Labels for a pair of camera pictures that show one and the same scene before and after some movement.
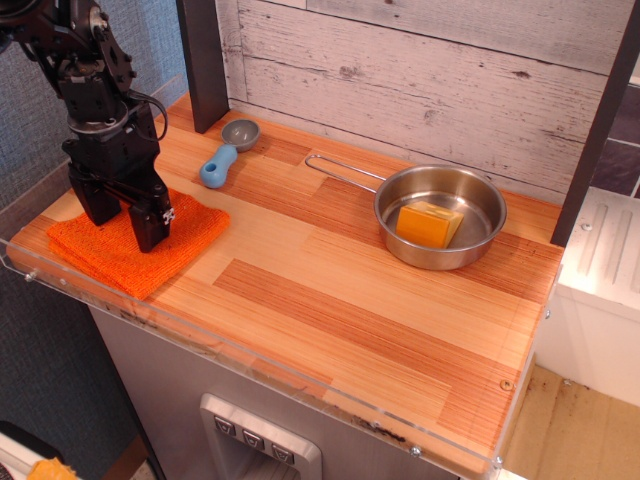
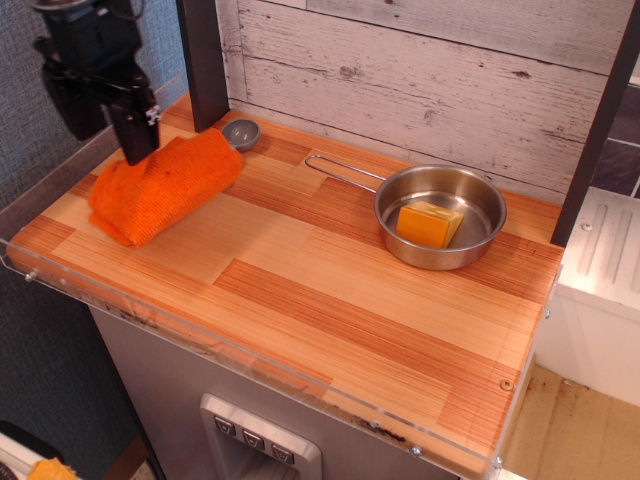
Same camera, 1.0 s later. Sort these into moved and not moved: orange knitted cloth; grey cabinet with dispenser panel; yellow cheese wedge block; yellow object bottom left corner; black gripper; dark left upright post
Moved: black gripper; orange knitted cloth
Not moved: dark left upright post; yellow cheese wedge block; yellow object bottom left corner; grey cabinet with dispenser panel
